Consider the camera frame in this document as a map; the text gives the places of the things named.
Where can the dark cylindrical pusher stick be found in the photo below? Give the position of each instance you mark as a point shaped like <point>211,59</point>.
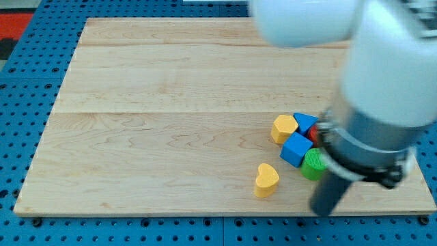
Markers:
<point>328,192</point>

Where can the blue triangle block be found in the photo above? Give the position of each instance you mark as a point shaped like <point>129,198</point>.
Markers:
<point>305,122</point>

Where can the red and black mat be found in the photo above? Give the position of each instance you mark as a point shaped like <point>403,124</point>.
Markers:
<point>13,24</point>

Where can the yellow heart block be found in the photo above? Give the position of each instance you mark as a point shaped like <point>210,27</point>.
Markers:
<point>266,181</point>

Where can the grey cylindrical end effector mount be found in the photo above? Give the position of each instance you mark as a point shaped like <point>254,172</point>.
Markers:
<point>360,147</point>

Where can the wooden board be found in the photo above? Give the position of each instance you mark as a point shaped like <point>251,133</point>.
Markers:
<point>171,117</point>

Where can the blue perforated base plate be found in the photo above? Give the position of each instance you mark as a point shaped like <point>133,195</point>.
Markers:
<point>30,80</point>

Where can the blue cube block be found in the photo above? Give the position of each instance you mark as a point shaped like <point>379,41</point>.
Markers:
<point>295,148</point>

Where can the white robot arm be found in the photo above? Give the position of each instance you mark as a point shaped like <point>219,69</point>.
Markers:
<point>386,95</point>

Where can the green cylinder block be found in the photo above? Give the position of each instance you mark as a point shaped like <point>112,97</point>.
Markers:
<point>313,167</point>

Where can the red block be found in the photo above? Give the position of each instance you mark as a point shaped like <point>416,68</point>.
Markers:
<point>312,135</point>

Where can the yellow hexagon block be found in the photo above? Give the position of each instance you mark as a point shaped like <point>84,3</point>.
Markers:
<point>282,128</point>

